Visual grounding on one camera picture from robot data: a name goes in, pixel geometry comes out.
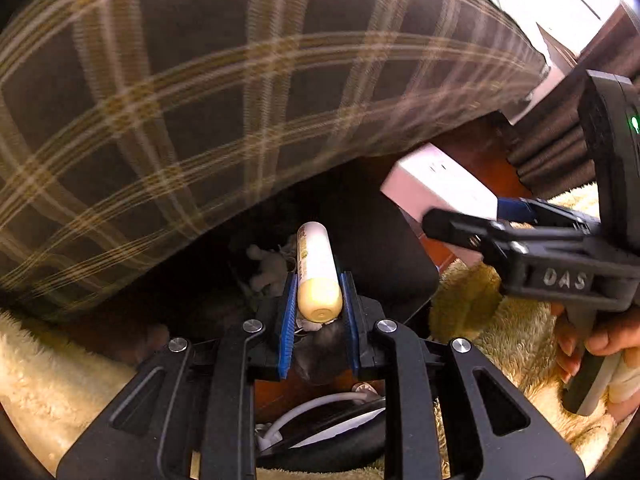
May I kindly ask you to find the cream fluffy rug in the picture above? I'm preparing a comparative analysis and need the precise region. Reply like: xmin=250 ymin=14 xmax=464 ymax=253
xmin=0 ymin=182 xmax=640 ymax=480

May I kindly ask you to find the white box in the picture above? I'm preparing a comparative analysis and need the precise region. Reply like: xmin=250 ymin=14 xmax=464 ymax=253
xmin=380 ymin=142 xmax=501 ymax=268

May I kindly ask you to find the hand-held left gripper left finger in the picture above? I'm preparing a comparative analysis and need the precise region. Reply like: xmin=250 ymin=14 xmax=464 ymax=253
xmin=56 ymin=271 xmax=301 ymax=480

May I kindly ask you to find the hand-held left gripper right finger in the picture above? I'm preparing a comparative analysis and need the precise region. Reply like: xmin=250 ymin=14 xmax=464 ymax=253
xmin=339 ymin=270 xmax=586 ymax=480

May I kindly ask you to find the grey ribbed cloth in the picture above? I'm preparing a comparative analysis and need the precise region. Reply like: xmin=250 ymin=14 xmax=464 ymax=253
xmin=505 ymin=105 xmax=597 ymax=202

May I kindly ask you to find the person's right hand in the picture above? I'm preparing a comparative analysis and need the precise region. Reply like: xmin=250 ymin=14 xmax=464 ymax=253
xmin=552 ymin=304 xmax=640 ymax=420

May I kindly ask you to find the white fuzzy item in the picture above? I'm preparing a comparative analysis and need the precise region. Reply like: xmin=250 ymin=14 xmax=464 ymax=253
xmin=247 ymin=244 xmax=297 ymax=295

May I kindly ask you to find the white cable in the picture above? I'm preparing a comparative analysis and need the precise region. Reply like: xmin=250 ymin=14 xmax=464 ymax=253
xmin=256 ymin=392 xmax=386 ymax=452

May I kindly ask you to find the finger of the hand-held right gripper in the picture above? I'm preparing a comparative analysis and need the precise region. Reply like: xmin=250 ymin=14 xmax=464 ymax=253
xmin=496 ymin=197 xmax=602 ymax=242
xmin=422 ymin=208 xmax=532 ymax=267

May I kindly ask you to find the brown plaid cushion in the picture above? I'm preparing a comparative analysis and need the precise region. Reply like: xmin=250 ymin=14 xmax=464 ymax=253
xmin=0 ymin=0 xmax=548 ymax=322

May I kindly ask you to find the yellow lotion bottle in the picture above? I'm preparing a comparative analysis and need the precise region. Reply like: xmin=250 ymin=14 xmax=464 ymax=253
xmin=296 ymin=221 xmax=344 ymax=325

